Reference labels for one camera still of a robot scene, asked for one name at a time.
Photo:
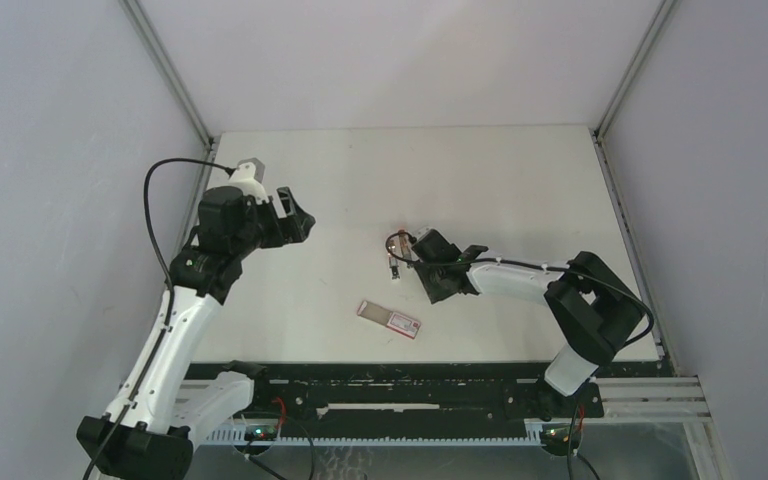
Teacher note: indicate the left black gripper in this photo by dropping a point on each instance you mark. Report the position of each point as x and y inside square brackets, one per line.
[292, 228]

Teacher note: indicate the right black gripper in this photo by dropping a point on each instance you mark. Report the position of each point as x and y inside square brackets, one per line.
[434, 293]

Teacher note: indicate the red white staple box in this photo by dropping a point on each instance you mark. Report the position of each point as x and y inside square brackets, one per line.
[389, 319]

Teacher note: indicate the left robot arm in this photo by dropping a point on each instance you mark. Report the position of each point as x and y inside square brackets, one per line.
[145, 433]

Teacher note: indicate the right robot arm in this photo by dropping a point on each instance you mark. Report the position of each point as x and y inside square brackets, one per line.
[596, 312]

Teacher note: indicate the right circuit board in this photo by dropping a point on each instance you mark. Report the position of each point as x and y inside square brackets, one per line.
[560, 435]

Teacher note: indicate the circuit board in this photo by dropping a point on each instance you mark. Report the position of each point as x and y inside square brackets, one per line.
[260, 434]
[560, 435]

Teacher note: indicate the left circuit board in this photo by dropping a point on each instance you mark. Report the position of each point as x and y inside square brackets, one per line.
[260, 434]

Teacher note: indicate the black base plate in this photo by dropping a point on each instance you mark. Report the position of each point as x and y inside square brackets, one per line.
[374, 425]

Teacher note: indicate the right corner aluminium post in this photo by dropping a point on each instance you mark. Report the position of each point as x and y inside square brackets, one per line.
[654, 30]

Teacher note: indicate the corner aluminium post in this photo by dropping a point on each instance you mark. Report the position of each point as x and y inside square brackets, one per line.
[137, 15]
[654, 30]

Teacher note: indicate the left corner aluminium post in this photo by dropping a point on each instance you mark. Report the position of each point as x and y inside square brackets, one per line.
[137, 15]

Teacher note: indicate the aluminium rail frame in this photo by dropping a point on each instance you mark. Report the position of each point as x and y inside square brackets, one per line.
[611, 400]

